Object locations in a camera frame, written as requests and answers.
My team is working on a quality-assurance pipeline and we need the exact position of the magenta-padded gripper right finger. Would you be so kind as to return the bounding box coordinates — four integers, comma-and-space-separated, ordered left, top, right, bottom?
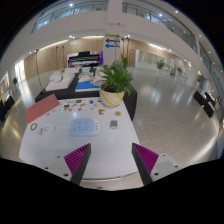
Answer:
131, 142, 184, 186

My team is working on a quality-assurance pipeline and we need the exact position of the black piano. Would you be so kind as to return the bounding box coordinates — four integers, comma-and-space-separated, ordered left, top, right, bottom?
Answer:
67, 50, 104, 68

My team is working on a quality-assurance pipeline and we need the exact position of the white coiled cable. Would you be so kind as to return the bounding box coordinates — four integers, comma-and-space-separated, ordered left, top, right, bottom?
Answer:
38, 123, 72, 136

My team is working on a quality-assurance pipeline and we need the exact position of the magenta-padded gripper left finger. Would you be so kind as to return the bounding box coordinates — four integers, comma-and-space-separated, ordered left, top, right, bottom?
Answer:
43, 143, 92, 186

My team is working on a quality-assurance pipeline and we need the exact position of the grey charger block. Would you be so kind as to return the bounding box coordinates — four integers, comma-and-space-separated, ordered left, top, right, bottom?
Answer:
109, 119, 119, 130

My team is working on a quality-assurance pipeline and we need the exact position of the black floor lamp stand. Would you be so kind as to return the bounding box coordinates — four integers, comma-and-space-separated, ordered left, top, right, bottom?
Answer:
35, 49, 46, 94

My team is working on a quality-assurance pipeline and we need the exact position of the green plant in striped pot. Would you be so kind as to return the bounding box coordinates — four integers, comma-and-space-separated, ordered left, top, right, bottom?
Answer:
98, 54, 134, 108

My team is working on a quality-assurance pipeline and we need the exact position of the group of black chairs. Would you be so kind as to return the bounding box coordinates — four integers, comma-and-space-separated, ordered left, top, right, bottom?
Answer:
193, 90, 218, 118
0, 95, 16, 122

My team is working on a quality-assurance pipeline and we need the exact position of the pink flat board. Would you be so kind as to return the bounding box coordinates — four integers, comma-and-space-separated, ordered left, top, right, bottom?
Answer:
26, 93, 61, 125

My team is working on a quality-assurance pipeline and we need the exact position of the light blue power strip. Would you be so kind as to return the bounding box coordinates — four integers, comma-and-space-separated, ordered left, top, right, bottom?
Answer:
69, 118, 101, 137

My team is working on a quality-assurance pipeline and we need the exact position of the sign with coloured arrows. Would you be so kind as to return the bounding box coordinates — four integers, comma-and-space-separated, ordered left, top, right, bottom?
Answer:
104, 33, 122, 49

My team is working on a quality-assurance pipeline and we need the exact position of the white sheet with colourful stickers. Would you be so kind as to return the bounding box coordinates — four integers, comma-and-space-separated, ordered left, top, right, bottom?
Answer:
60, 98, 89, 113

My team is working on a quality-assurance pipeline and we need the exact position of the blue mat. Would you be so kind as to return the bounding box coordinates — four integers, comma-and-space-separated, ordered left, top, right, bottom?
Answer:
74, 79, 101, 93

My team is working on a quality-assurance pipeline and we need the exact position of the potted palm plant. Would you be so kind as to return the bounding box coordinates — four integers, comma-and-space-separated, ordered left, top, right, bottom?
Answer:
155, 59, 167, 78

